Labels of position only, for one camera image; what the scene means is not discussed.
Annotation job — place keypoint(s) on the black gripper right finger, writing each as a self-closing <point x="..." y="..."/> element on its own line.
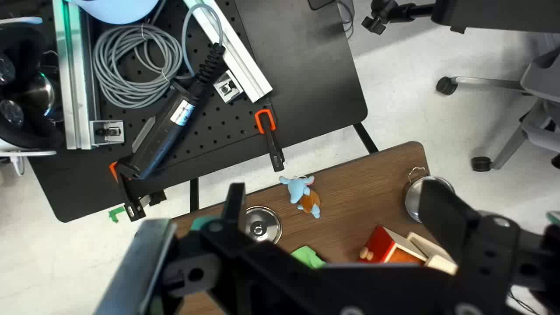
<point x="479" y="241"/>

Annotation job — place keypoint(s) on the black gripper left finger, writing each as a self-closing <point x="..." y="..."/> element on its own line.
<point x="224" y="238"/>

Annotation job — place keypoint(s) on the blue fluffy toy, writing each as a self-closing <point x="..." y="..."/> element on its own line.
<point x="301" y="194"/>

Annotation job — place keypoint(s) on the red wooden chest drawer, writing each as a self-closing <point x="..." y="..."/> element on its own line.
<point x="385" y="245"/>

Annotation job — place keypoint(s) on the steel lid with knob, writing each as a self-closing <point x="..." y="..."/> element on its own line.
<point x="260" y="224"/>

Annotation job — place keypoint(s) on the green cloth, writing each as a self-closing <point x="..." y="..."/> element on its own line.
<point x="308" y="257"/>

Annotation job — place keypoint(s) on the steel bowl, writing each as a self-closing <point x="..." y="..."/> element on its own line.
<point x="416" y="176"/>

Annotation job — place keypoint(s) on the orange black clamp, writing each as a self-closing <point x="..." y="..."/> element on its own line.
<point x="266" y="126"/>
<point x="133" y="201"/>

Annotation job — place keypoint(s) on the black perforated side table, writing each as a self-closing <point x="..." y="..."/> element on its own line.
<point x="301" y="71"/>

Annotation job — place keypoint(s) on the aluminium extrusion rail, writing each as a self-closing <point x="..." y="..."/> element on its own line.
<point x="84" y="127"/>
<point x="236" y="56"/>

